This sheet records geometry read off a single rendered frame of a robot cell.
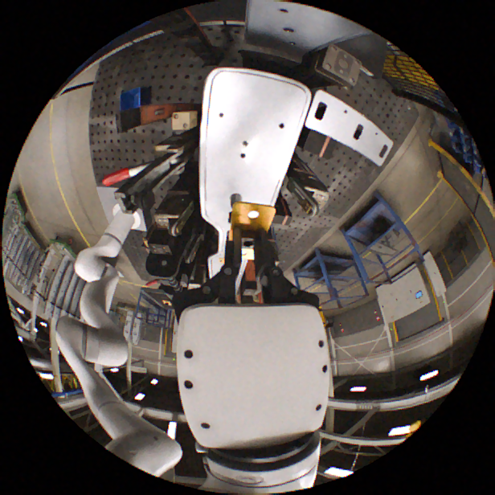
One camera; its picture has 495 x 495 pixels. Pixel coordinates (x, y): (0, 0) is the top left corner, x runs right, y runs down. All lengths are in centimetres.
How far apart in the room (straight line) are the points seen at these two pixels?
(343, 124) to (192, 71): 55
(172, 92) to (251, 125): 44
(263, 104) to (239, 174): 18
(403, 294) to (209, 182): 804
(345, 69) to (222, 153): 33
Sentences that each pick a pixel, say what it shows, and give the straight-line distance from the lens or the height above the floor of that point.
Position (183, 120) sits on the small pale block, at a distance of 30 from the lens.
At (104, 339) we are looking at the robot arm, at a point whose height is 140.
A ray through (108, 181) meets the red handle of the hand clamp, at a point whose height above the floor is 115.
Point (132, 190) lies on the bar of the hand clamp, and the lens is 22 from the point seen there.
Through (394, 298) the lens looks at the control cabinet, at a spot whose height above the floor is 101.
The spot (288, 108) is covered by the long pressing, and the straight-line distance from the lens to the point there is 36.
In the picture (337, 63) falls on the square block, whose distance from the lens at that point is 36.
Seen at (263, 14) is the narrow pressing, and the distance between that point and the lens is 26.
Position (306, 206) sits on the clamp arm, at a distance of 35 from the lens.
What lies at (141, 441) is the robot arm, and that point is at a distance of 24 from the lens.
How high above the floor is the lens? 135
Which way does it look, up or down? 37 degrees down
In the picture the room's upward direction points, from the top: 176 degrees clockwise
